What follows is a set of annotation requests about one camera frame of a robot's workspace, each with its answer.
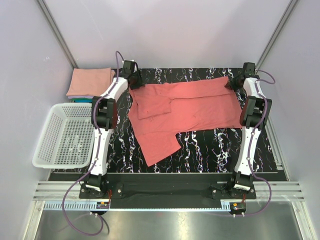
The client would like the red t shirt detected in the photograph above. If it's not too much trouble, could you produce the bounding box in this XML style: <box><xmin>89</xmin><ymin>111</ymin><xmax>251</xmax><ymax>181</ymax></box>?
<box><xmin>128</xmin><ymin>76</ymin><xmax>242</xmax><ymax>167</ymax></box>

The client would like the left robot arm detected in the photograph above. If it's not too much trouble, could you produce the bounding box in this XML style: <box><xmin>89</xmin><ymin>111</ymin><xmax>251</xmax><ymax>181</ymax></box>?
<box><xmin>82</xmin><ymin>60</ymin><xmax>144</xmax><ymax>198</ymax></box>

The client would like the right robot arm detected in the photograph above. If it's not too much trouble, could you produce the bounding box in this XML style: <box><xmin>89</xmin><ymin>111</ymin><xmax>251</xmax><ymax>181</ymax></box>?
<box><xmin>225</xmin><ymin>62</ymin><xmax>272</xmax><ymax>199</ymax></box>

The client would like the folded pink t shirt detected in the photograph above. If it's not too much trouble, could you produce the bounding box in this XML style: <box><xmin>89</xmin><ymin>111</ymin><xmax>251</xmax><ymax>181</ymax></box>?
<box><xmin>66</xmin><ymin>67</ymin><xmax>115</xmax><ymax>98</ymax></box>

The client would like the folded lilac t shirt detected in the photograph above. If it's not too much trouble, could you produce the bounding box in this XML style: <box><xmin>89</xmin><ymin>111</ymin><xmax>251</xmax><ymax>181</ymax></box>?
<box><xmin>67</xmin><ymin>95</ymin><xmax>94</xmax><ymax>99</ymax></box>

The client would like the white plastic basket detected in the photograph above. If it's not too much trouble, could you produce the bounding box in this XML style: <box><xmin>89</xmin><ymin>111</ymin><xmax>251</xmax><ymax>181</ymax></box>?
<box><xmin>32</xmin><ymin>102</ymin><xmax>95</xmax><ymax>169</ymax></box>

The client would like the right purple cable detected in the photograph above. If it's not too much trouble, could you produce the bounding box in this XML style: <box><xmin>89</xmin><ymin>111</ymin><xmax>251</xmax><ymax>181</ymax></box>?
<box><xmin>232</xmin><ymin>69</ymin><xmax>276</xmax><ymax>217</ymax></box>

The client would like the purple cable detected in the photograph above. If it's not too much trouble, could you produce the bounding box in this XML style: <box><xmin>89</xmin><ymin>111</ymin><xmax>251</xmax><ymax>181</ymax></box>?
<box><xmin>61</xmin><ymin>51</ymin><xmax>126</xmax><ymax>237</ymax></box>
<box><xmin>232</xmin><ymin>69</ymin><xmax>276</xmax><ymax>217</ymax></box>

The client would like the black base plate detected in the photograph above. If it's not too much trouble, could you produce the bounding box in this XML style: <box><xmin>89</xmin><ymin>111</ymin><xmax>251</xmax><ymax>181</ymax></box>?
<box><xmin>79</xmin><ymin>173</ymin><xmax>256</xmax><ymax>205</ymax></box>

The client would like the white slotted cable duct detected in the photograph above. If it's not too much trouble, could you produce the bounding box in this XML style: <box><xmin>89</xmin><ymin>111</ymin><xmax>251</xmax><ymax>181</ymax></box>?
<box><xmin>44</xmin><ymin>199</ymin><xmax>232</xmax><ymax>211</ymax></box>

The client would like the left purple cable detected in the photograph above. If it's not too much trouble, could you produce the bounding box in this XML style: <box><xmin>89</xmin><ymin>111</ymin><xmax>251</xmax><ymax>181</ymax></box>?
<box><xmin>61</xmin><ymin>51</ymin><xmax>126</xmax><ymax>237</ymax></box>

